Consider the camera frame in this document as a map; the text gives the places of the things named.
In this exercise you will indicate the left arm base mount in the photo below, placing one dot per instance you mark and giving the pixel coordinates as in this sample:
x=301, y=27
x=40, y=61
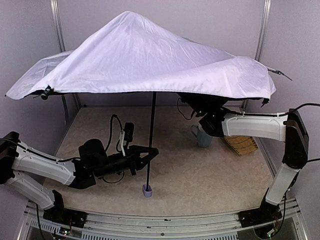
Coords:
x=68, y=217

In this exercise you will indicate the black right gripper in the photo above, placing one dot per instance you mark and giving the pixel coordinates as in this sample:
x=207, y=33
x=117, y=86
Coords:
x=200, y=104

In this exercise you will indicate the front aluminium rail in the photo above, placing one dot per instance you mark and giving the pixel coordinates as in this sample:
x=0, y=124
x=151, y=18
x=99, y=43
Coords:
x=230, y=225

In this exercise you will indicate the left aluminium frame post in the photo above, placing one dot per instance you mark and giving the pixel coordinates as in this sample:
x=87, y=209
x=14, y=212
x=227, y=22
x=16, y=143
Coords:
x=60, y=38

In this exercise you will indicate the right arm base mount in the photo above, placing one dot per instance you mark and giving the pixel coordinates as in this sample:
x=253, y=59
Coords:
x=257, y=216

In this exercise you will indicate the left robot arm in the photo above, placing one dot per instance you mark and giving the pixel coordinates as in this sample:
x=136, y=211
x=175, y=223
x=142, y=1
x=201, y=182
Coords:
x=17, y=159

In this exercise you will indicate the aluminium frame post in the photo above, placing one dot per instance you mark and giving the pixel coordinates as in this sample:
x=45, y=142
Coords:
x=60, y=38
x=263, y=29

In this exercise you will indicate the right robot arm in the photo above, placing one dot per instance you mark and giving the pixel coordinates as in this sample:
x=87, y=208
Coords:
x=218, y=121

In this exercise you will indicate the woven bamboo tray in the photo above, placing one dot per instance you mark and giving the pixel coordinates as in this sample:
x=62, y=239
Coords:
x=242, y=145

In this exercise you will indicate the right aluminium frame post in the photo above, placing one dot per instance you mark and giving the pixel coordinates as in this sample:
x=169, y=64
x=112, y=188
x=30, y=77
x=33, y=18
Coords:
x=263, y=29

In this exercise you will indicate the lavender folding umbrella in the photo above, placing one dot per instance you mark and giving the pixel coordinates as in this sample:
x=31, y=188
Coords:
x=133, y=54

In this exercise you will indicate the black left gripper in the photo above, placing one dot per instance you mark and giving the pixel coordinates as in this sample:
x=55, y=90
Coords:
x=132, y=159

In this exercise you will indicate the light blue mug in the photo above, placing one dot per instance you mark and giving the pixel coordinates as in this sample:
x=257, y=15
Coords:
x=203, y=139

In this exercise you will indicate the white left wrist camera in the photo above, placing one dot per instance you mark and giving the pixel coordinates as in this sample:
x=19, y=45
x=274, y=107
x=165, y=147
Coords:
x=126, y=137

